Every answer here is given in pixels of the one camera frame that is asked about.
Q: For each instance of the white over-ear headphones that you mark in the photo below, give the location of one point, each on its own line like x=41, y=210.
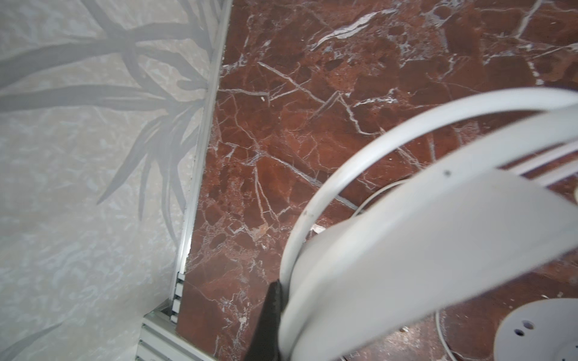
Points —
x=460, y=227

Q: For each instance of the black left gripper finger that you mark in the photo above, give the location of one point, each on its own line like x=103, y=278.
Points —
x=264, y=343

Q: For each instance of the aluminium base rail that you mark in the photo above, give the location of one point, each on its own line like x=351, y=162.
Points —
x=158, y=338

